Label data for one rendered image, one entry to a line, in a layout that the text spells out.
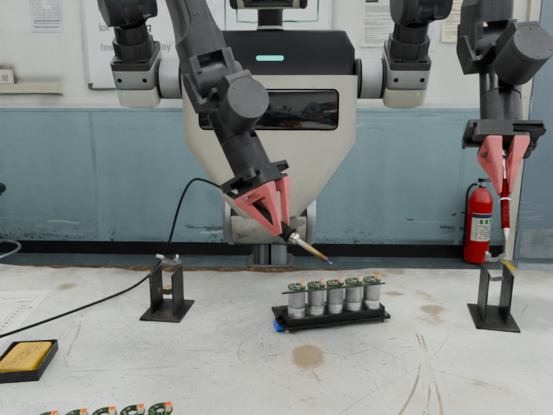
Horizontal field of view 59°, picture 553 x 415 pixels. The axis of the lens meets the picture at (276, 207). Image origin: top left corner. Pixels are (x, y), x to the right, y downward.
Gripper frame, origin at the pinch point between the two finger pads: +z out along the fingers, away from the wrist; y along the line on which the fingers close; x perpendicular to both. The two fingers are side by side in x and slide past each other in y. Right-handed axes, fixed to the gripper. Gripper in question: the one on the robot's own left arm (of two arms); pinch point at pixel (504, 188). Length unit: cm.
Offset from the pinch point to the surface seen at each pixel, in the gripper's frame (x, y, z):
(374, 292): 3.7, -16.9, 15.3
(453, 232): 261, 32, -88
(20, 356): -11, -58, 30
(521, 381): -3.1, 0.1, 25.5
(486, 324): 8.0, -1.1, 17.4
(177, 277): 1.0, -45.4, 16.2
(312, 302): 1.0, -25.1, 18.0
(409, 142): 222, 0, -134
